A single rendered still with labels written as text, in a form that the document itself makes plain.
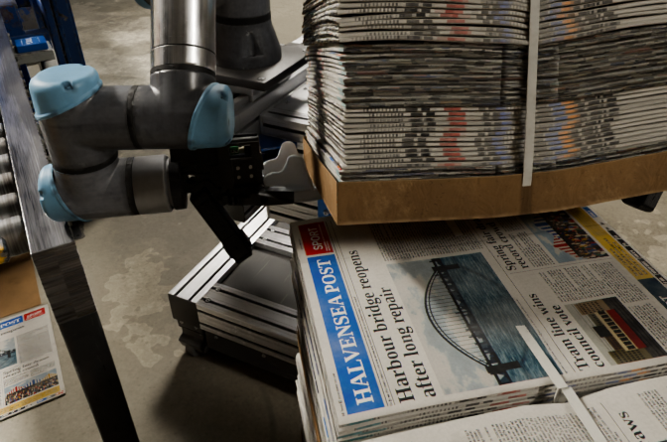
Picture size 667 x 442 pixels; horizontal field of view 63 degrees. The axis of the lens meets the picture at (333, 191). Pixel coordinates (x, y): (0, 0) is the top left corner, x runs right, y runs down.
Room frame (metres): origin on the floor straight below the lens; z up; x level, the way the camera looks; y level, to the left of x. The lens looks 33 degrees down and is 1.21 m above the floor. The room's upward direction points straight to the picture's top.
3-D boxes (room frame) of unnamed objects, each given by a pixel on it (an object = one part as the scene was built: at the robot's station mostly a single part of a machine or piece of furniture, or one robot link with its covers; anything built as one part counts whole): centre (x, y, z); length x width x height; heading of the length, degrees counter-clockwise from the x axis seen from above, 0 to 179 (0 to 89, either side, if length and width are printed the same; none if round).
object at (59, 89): (0.58, 0.29, 0.94); 0.11 x 0.08 x 0.11; 92
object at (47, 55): (1.55, 0.87, 0.69); 0.10 x 0.10 x 0.03; 31
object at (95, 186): (0.58, 0.30, 0.84); 0.11 x 0.08 x 0.09; 100
